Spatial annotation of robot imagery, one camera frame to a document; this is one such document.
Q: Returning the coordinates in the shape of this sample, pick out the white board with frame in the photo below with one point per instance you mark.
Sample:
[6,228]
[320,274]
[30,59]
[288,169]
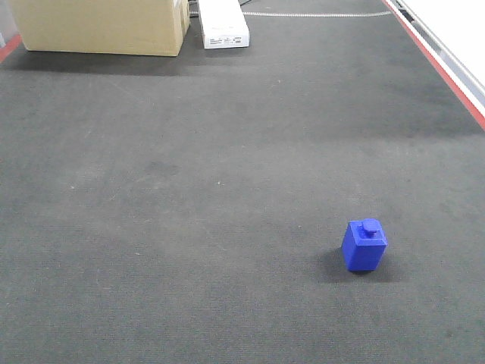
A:
[451,35]

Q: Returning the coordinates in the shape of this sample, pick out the large cardboard box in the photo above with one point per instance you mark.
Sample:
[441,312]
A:
[153,28]

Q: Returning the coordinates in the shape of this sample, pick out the long white carton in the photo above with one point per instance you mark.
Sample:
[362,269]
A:
[223,24]

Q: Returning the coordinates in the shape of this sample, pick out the blue block with knob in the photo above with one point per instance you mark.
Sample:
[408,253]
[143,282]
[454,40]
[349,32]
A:
[363,245]

